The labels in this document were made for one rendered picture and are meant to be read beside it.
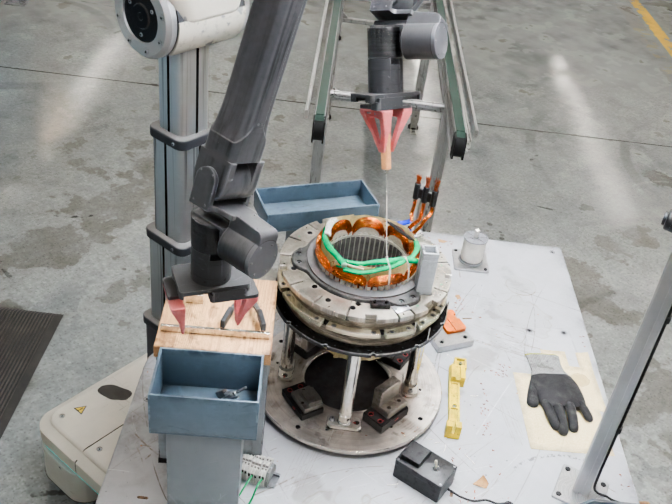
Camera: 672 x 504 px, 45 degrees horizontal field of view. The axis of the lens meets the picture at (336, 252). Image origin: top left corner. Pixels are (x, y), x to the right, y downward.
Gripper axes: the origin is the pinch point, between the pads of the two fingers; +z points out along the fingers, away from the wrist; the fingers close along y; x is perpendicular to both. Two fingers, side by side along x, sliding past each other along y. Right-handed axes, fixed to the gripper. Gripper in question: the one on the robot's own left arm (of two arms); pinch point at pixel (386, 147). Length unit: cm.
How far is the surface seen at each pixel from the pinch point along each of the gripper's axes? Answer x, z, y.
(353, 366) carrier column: 2.5, 39.3, -6.0
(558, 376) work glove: 0, 54, 45
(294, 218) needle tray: 32.4, 18.3, 0.3
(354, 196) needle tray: 38.5, 17.3, 19.6
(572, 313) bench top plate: 15, 49, 66
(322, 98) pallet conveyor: 135, 5, 73
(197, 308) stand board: 14.0, 26.1, -30.3
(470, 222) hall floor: 162, 70, 167
